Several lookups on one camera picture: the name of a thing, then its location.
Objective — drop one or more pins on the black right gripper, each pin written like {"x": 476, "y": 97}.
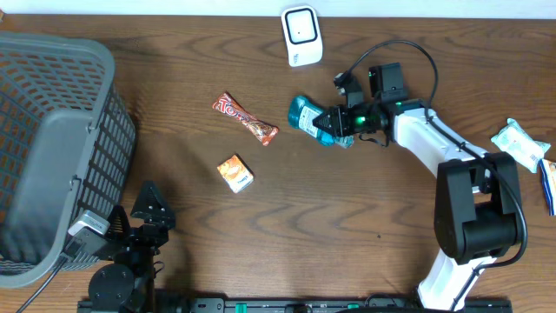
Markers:
{"x": 335, "y": 122}

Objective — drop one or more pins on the yellow snack bag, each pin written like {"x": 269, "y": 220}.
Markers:
{"x": 548, "y": 179}

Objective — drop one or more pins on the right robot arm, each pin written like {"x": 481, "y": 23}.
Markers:
{"x": 479, "y": 222}

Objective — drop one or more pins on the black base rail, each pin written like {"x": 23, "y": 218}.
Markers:
{"x": 374, "y": 303}

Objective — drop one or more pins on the red brown snack bag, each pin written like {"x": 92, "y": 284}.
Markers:
{"x": 228, "y": 106}

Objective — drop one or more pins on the orange snack packet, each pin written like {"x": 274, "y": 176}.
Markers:
{"x": 236, "y": 174}

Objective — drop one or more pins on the white barcode scanner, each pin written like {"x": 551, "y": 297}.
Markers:
{"x": 302, "y": 35}

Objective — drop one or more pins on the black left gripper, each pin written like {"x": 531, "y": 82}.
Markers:
{"x": 155, "y": 237}

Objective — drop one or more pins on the pale green wet wipes pack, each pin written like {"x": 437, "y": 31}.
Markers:
{"x": 518, "y": 144}

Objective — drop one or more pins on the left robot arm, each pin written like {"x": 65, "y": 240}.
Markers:
{"x": 127, "y": 283}

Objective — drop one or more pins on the grey plastic shopping basket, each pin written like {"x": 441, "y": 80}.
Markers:
{"x": 66, "y": 147}

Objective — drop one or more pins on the teal mouthwash bottle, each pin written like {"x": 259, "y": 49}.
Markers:
{"x": 301, "y": 114}

